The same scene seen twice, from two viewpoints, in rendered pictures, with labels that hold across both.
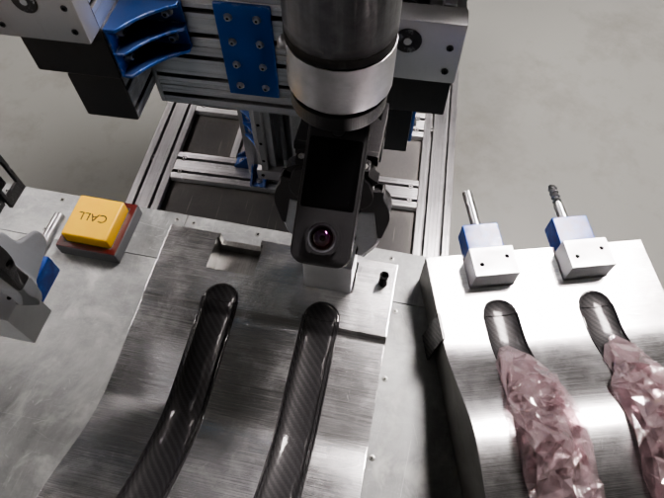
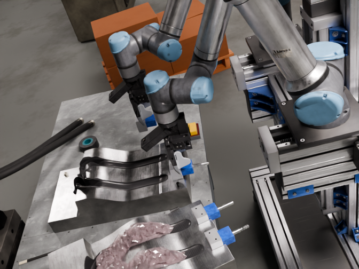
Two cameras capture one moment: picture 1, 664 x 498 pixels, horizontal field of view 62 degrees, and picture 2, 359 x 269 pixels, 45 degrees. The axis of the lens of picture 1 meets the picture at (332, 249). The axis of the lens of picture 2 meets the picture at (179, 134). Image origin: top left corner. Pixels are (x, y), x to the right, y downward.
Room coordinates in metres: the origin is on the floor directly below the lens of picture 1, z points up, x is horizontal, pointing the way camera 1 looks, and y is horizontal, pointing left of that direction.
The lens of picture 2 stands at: (0.25, -1.09, 1.90)
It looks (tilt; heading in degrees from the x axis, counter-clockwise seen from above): 38 degrees down; 86
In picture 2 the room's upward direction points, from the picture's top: 17 degrees counter-clockwise
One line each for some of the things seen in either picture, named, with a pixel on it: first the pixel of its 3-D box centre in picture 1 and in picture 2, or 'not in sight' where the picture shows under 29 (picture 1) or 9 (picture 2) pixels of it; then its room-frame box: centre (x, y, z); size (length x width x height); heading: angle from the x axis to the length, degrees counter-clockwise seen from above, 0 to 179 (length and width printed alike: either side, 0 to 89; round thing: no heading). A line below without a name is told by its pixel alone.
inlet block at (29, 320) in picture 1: (31, 268); (153, 120); (0.26, 0.30, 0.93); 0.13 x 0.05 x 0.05; 168
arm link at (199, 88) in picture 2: not in sight; (193, 87); (0.40, -0.04, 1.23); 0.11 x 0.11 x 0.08; 59
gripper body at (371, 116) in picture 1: (339, 132); (174, 132); (0.31, -0.01, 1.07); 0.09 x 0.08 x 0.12; 168
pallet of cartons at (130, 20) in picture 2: not in sight; (157, 37); (0.54, 2.32, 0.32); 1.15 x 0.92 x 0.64; 173
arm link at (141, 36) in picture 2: not in sight; (149, 39); (0.34, 0.32, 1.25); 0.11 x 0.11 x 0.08; 19
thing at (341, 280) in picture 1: (339, 225); (189, 166); (0.33, -0.01, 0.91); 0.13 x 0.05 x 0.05; 168
